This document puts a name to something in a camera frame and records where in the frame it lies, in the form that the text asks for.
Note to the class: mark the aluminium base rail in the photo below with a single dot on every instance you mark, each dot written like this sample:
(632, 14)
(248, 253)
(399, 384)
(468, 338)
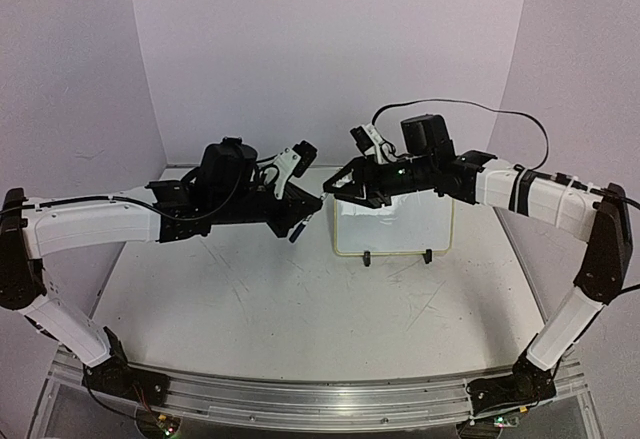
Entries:
(400, 404)

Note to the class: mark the green circuit board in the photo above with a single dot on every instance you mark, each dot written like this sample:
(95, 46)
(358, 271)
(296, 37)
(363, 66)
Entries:
(157, 426)
(509, 419)

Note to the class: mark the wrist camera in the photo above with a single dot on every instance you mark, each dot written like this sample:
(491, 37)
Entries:
(371, 143)
(292, 162)

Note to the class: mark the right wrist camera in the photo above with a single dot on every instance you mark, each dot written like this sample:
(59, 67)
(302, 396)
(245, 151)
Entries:
(371, 143)

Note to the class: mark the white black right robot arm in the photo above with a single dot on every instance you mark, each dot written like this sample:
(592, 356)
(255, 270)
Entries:
(596, 218)

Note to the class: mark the right green circuit board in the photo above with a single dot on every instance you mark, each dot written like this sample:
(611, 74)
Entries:
(509, 419)

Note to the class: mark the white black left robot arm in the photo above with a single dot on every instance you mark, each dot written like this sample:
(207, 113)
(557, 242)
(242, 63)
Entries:
(32, 229)

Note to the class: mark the black whiteboard marker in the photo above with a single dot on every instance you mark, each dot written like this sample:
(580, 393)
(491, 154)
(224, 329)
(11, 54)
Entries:
(299, 229)

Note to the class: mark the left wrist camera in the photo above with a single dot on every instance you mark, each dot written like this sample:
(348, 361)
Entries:
(292, 162)

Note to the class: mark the left green circuit board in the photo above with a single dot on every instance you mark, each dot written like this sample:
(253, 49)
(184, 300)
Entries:
(157, 426)

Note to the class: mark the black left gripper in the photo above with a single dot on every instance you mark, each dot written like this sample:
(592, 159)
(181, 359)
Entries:
(294, 209)

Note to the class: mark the yellow framed small whiteboard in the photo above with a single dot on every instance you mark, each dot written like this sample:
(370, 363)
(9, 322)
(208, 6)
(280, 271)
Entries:
(412, 224)

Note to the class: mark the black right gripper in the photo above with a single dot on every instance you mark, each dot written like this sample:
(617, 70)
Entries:
(361, 170)

